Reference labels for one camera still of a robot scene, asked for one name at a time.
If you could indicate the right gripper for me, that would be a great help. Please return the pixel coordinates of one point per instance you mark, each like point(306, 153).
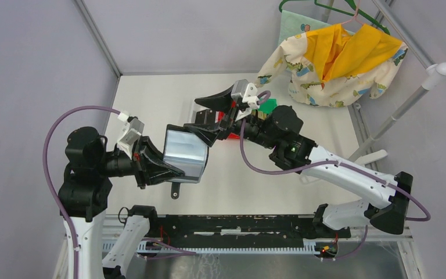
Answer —
point(222, 102)

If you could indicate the light green towel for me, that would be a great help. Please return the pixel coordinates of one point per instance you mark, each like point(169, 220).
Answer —
point(292, 27)

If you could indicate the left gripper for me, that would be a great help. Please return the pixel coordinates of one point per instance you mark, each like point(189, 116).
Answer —
point(146, 158)

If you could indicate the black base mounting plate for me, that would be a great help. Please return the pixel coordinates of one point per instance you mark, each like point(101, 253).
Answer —
point(244, 231)

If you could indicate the green plastic bin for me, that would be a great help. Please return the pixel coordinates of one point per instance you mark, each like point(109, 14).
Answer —
point(268, 106)

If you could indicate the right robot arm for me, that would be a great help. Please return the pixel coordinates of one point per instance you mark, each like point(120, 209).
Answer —
point(383, 198)

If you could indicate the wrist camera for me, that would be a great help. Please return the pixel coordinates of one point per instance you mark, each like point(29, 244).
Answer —
point(245, 96)
point(131, 132)

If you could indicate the red plastic bin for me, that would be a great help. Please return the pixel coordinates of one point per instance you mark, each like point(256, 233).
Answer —
point(231, 135)

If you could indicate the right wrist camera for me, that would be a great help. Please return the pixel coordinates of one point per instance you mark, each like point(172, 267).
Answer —
point(245, 96)

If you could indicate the white clothes rack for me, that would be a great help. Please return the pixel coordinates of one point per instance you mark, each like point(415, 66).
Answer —
point(415, 102)

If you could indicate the green clothes hanger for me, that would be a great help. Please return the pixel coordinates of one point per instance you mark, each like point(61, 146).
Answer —
point(374, 21)

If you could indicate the pink clothes hanger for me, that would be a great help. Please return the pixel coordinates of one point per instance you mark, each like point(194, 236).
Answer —
point(354, 17)

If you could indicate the black leather card holder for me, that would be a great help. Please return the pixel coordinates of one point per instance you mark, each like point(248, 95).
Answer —
point(187, 152)

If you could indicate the white cable tray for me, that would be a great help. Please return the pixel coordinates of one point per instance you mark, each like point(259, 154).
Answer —
point(308, 248)

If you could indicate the yellow cream children's jacket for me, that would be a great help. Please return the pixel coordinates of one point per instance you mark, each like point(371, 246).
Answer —
point(376, 58)

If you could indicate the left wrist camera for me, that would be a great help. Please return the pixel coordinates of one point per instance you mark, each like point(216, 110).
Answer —
point(131, 132)

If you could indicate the white plastic bin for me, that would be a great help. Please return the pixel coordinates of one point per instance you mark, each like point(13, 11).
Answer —
point(194, 109)

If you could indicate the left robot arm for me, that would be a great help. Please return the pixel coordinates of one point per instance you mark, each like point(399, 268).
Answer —
point(84, 196)

